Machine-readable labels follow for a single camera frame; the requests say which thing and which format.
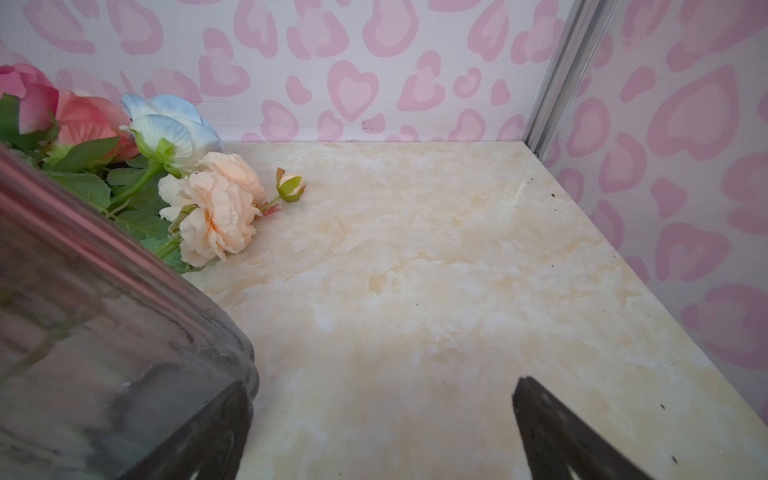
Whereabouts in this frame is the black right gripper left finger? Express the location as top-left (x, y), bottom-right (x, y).
top-left (122, 381), bottom-right (252, 479)

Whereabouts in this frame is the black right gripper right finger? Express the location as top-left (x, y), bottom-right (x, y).
top-left (512, 376), bottom-right (651, 480)

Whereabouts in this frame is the red grey glass vase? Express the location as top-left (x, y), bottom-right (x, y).
top-left (1, 150), bottom-right (259, 479)

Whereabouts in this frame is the peach rose stem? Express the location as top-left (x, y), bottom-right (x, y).
top-left (158, 152), bottom-right (306, 269)

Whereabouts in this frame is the white blue rose stem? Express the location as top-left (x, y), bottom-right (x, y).
top-left (110, 94), bottom-right (223, 208)

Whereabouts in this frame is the dark pink rose stem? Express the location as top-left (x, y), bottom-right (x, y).
top-left (1, 63), bottom-right (139, 160)

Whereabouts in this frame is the aluminium frame post right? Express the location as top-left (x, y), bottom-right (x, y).
top-left (523, 0), bottom-right (619, 161)

